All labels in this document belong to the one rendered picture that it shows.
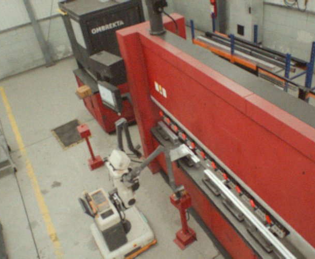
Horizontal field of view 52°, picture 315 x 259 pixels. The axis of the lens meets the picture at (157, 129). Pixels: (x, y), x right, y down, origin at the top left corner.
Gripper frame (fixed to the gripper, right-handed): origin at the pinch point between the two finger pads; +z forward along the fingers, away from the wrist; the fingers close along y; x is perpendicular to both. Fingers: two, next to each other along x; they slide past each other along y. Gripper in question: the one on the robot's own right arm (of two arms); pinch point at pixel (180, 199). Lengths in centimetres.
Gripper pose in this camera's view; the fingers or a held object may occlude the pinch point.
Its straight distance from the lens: 371.8
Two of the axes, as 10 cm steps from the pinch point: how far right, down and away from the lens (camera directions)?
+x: -6.0, -3.8, 7.1
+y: 7.2, -6.4, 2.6
